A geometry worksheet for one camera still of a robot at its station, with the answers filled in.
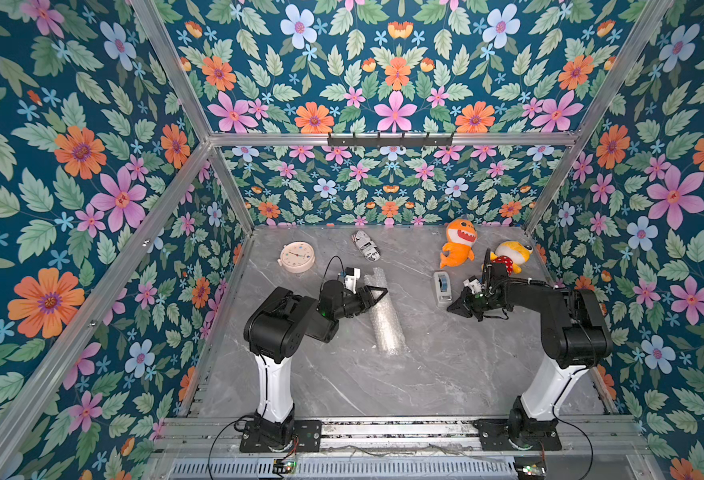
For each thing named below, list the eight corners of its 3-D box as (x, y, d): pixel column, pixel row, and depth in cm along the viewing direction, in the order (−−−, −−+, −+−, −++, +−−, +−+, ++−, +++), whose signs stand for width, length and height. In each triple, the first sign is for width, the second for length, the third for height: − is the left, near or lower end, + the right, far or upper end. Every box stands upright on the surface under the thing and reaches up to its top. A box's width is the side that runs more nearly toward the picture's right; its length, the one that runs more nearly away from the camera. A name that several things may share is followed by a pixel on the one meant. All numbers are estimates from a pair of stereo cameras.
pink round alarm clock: (278, 272, 109) (276, 266, 106) (285, 247, 117) (283, 241, 114) (312, 272, 109) (311, 266, 106) (317, 247, 117) (315, 241, 114)
